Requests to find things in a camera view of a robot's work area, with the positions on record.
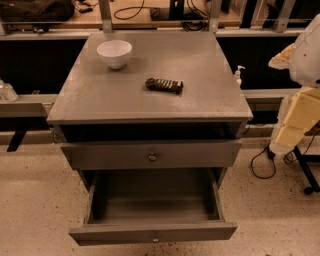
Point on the grey drawer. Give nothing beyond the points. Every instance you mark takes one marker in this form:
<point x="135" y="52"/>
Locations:
<point x="153" y="205"/>
<point x="151" y="154"/>

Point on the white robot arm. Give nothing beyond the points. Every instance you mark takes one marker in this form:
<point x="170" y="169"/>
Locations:
<point x="299" y="113"/>

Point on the grey wooden drawer cabinet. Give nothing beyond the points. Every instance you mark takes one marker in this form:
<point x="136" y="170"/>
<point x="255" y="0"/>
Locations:
<point x="101" y="104"/>

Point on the grey top drawer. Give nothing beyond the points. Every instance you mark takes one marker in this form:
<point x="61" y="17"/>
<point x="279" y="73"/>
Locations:
<point x="151" y="154"/>

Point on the dark striped snack bar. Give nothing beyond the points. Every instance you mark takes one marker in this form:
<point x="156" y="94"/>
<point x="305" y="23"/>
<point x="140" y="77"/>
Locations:
<point x="172" y="86"/>

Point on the white ceramic bowl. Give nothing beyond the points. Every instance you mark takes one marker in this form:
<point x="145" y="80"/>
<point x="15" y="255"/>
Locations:
<point x="115" y="53"/>

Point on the white pump dispenser bottle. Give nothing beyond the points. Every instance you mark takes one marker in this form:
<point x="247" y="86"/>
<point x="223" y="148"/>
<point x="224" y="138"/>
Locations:
<point x="237" y="74"/>

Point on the black stand leg with wheel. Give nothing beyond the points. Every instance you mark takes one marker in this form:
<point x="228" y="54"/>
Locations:
<point x="304" y="160"/>

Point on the black bag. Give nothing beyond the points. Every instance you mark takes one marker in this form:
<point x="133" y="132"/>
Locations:
<point x="36" y="10"/>

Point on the black bracket leg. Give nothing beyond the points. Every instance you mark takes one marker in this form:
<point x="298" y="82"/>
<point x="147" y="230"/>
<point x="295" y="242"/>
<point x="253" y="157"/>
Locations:
<point x="16" y="140"/>

